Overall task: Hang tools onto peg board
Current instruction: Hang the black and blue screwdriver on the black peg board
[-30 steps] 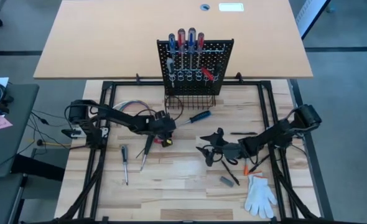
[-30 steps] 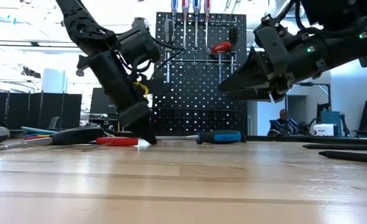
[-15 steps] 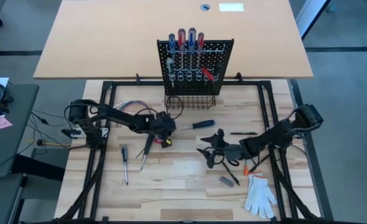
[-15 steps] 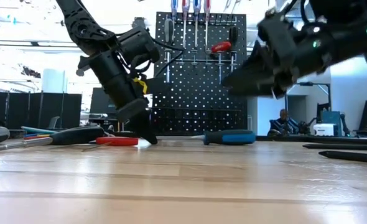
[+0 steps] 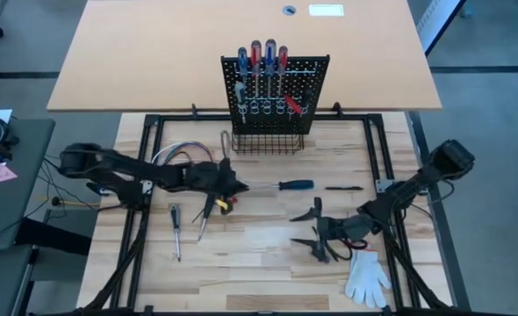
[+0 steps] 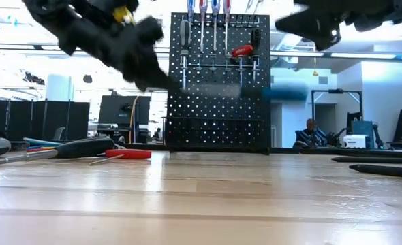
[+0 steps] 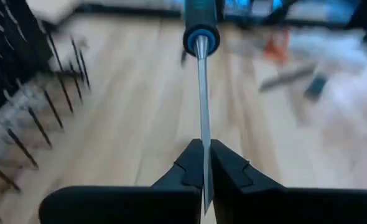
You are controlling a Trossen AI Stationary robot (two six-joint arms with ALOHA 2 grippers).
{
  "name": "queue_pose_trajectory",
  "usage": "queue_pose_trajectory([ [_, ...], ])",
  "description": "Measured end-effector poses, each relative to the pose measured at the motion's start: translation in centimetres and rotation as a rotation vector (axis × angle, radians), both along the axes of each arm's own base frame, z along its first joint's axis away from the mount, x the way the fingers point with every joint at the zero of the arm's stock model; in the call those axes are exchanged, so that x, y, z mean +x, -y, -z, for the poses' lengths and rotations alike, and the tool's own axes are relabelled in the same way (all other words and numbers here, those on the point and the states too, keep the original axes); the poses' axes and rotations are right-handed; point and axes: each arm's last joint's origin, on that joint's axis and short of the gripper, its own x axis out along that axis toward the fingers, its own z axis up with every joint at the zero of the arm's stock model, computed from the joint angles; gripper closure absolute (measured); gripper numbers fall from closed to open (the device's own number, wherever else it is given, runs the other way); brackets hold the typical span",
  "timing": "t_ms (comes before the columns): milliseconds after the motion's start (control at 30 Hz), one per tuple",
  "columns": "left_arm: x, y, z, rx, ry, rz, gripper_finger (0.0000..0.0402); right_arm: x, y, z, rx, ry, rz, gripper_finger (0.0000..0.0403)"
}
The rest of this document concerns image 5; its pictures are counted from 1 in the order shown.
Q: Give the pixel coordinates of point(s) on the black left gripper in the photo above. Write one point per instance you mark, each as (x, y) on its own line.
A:
(204, 177)

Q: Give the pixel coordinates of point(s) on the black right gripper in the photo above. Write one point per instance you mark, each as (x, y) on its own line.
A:
(347, 227)

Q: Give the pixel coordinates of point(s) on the black pen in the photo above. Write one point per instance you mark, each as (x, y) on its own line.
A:
(344, 188)

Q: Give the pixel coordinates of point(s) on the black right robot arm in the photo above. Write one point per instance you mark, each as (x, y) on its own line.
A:
(417, 182)

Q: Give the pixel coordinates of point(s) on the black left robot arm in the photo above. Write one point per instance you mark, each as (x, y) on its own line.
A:
(123, 169)

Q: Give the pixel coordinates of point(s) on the thin black hex key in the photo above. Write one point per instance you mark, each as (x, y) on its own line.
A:
(197, 216)

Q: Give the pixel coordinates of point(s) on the white work glove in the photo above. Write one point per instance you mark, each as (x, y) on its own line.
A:
(364, 276)

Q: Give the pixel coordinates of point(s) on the black metal pegboard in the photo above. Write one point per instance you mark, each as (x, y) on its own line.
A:
(318, 94)

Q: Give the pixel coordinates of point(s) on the light wooden desk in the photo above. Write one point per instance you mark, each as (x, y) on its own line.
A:
(153, 52)

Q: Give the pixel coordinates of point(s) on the white rectangular desk plate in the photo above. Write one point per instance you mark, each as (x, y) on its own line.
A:
(326, 9)

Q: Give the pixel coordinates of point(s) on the grey side table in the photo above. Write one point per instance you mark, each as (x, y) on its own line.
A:
(22, 197)

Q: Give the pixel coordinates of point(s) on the white blue panel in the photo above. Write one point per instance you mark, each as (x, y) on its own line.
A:
(436, 22)

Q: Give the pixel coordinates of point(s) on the black aluminium table frame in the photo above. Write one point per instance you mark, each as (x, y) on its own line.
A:
(371, 149)

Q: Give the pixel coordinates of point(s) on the chrome rail tool holder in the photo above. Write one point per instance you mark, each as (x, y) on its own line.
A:
(303, 70)

